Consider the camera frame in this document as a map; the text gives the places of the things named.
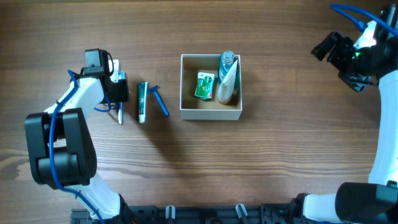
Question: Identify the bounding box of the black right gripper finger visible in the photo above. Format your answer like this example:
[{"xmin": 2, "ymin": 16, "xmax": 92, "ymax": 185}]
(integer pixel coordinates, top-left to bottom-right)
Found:
[
  {"xmin": 338, "ymin": 72, "xmax": 373, "ymax": 93},
  {"xmin": 311, "ymin": 31, "xmax": 343, "ymax": 61}
]

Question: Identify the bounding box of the blue white toothbrush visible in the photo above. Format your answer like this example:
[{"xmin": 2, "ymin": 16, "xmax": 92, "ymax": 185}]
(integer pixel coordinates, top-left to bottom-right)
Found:
[{"xmin": 118, "ymin": 71, "xmax": 126, "ymax": 125}]

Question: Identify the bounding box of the green Dettol soap bar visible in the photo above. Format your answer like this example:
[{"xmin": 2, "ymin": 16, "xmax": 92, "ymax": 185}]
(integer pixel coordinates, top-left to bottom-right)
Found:
[{"xmin": 194, "ymin": 72, "xmax": 215, "ymax": 101}]

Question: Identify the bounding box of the teal mouthwash bottle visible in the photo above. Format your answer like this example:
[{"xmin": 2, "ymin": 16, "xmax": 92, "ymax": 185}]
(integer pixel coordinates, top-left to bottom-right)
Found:
[{"xmin": 218, "ymin": 50, "xmax": 241, "ymax": 95}]

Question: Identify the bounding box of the white cream tube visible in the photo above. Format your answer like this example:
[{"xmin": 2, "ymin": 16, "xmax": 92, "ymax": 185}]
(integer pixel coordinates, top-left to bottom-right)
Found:
[{"xmin": 217, "ymin": 60, "xmax": 238, "ymax": 105}]

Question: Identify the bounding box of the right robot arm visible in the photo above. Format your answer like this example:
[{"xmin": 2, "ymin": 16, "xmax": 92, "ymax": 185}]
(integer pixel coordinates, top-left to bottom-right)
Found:
[{"xmin": 289, "ymin": 32, "xmax": 397, "ymax": 223}]

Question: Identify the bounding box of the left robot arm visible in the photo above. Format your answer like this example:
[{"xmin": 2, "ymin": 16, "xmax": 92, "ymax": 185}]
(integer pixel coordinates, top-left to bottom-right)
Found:
[{"xmin": 25, "ymin": 77, "xmax": 135, "ymax": 223}]

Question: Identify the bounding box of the Colgate toothpaste tube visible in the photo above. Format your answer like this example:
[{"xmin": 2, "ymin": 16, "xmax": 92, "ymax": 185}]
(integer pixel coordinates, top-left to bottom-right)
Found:
[{"xmin": 137, "ymin": 82, "xmax": 149, "ymax": 123}]

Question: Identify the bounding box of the blue disposable razor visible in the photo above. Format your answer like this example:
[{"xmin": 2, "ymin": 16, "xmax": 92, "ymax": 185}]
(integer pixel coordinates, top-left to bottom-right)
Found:
[{"xmin": 147, "ymin": 85, "xmax": 170, "ymax": 117}]

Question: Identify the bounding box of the white cardboard box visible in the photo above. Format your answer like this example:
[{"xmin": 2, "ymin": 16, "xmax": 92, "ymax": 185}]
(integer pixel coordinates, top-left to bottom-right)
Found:
[{"xmin": 180, "ymin": 54, "xmax": 243, "ymax": 120}]

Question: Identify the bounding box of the right blue cable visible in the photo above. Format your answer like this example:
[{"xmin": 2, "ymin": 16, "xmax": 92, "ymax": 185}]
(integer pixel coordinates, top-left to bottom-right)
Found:
[{"xmin": 328, "ymin": 3, "xmax": 398, "ymax": 38}]

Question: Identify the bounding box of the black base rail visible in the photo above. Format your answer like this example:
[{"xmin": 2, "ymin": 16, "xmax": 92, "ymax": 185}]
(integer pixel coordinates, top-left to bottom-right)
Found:
[{"xmin": 70, "ymin": 203, "xmax": 312, "ymax": 224}]

